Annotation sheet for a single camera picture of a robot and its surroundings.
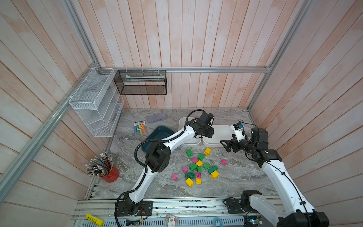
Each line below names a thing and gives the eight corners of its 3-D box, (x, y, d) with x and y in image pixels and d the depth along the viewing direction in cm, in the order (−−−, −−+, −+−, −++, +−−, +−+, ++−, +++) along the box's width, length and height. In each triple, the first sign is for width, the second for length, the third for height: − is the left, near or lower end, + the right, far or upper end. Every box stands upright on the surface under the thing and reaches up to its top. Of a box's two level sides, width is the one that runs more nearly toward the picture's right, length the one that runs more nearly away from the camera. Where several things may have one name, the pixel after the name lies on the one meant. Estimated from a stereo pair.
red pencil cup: (106, 188, 82) (91, 178, 67) (98, 174, 87) (82, 162, 73) (123, 176, 87) (112, 164, 72) (114, 162, 92) (102, 149, 77)
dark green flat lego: (185, 179, 84) (185, 177, 83) (185, 173, 86) (185, 172, 85) (195, 178, 84) (195, 177, 83) (195, 173, 86) (195, 172, 85)
